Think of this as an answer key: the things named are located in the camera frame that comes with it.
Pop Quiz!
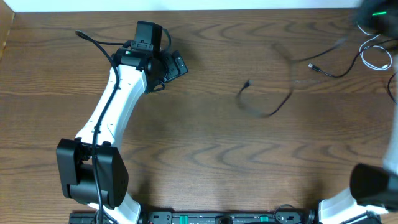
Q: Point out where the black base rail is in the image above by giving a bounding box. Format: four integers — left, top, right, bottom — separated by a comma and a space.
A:
68, 211, 321, 224

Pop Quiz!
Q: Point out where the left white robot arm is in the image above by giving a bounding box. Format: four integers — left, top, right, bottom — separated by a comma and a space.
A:
56, 21, 188, 223

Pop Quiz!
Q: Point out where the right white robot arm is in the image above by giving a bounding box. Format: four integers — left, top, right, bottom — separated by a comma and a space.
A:
318, 0, 397, 224

